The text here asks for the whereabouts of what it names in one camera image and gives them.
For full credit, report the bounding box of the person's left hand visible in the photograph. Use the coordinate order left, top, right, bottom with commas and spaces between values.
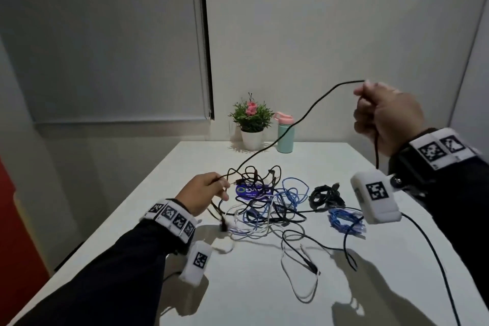
175, 172, 231, 218

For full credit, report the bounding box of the person's right hand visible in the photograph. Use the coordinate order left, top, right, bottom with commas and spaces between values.
353, 80, 427, 158

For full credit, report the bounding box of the long black cable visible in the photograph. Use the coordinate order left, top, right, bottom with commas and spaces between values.
214, 80, 381, 186

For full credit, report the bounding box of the person's left forearm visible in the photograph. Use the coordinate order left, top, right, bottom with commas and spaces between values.
11, 218, 192, 326

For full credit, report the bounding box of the person's right forearm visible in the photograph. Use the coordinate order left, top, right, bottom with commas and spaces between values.
389, 148, 489, 301

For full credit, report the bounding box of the purple oval tag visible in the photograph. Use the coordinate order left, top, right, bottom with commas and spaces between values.
235, 184, 274, 202

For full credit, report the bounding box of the left marker wrist band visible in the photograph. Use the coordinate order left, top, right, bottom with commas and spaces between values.
139, 199, 198, 245

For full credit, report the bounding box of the marker wrist band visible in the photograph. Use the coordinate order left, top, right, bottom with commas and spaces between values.
408, 128, 483, 170
139, 199, 198, 245

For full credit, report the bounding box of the pink flower plant white pot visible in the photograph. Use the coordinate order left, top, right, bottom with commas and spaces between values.
228, 90, 276, 152

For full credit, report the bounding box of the mint bottle with pink lid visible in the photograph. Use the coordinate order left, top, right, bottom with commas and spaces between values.
273, 111, 296, 154

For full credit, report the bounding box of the right marker wrist band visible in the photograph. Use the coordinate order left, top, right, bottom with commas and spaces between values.
408, 128, 483, 170

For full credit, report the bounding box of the grey roller blind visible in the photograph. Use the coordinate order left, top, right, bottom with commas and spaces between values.
0, 0, 210, 125

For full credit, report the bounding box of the red panel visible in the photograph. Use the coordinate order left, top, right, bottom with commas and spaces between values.
0, 157, 52, 313

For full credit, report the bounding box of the tangled black cable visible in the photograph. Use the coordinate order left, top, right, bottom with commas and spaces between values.
211, 165, 308, 232

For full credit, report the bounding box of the loose blue cable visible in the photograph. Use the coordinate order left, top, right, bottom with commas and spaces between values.
243, 177, 311, 232

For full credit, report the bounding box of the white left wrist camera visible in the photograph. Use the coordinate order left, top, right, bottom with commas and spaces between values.
178, 240, 213, 284

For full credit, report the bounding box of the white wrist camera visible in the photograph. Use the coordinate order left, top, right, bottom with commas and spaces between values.
350, 170, 402, 225
178, 240, 213, 284

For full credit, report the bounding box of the loose white cable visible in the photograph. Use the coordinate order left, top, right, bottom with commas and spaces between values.
228, 205, 321, 304

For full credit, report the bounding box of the coiled black cable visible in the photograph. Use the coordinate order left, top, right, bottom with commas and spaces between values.
308, 183, 345, 212

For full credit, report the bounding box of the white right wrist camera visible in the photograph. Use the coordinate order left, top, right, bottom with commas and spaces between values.
350, 170, 402, 225

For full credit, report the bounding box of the coiled blue cable bundle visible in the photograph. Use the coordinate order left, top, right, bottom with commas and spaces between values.
327, 207, 367, 239

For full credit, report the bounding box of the thin dark cable with plug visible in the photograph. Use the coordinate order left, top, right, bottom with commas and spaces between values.
282, 223, 360, 274

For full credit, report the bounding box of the black window frame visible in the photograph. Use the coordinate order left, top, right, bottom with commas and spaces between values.
198, 0, 215, 121

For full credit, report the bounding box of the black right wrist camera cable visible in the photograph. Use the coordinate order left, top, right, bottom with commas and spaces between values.
400, 212, 462, 326

